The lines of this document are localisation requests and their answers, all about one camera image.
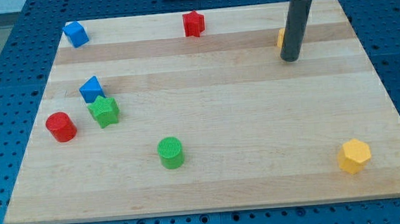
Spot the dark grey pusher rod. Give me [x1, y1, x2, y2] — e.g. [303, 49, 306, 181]
[280, 0, 312, 62]

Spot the red star block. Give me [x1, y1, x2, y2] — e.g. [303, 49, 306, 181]
[182, 11, 206, 37]

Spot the yellow heart block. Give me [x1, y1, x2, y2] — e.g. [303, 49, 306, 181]
[276, 27, 285, 49]

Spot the green star block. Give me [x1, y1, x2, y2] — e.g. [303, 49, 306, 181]
[87, 96, 120, 129]

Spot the wooden board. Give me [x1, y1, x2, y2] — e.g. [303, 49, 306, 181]
[4, 0, 400, 224]

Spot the yellow hexagon block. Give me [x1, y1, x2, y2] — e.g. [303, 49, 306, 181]
[337, 139, 372, 175]

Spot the green cylinder block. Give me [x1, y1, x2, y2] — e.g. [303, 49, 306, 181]
[157, 137, 185, 169]

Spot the blue triangle block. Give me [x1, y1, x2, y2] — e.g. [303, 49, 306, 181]
[78, 75, 106, 104]

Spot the blue cube block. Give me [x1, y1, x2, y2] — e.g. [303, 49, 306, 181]
[63, 21, 89, 48]

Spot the red cylinder block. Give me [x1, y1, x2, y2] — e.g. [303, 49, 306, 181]
[45, 112, 77, 142]

